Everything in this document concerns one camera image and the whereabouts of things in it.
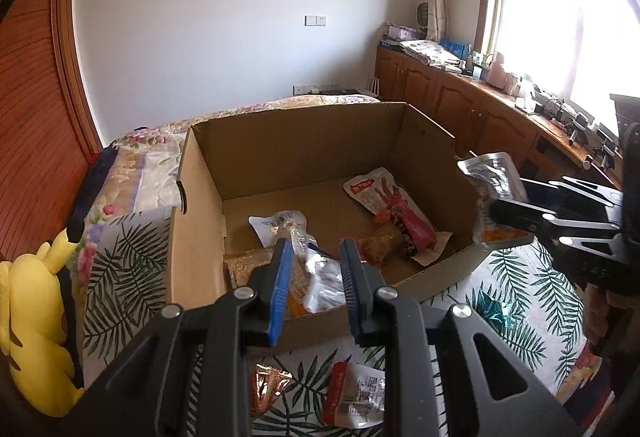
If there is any wooden sideboard cabinet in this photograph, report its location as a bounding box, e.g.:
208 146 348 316
374 45 622 189

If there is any yellow plush toy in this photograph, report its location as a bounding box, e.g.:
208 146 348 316
1 231 82 417

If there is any teal foil candy packet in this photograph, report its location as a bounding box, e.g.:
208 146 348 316
465 287 518 334

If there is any silver foil snack packet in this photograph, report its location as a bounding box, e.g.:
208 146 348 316
458 152 534 251

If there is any wooden louvered wardrobe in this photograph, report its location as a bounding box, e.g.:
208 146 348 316
0 0 102 261

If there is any copper foil candy wrapper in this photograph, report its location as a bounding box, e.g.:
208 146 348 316
250 363 293 420

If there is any brown cardboard box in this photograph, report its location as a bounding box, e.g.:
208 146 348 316
167 101 492 353

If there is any red white snack packet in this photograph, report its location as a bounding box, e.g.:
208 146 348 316
322 361 385 429

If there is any chicken foot snack packet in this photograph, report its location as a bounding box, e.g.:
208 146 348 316
343 168 451 267

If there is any brown cracker pack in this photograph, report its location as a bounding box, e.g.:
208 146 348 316
224 247 273 289

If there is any white wall switch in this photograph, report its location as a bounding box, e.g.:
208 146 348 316
305 16 326 27

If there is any white orange snack bag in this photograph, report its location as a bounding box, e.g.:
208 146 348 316
248 210 345 317

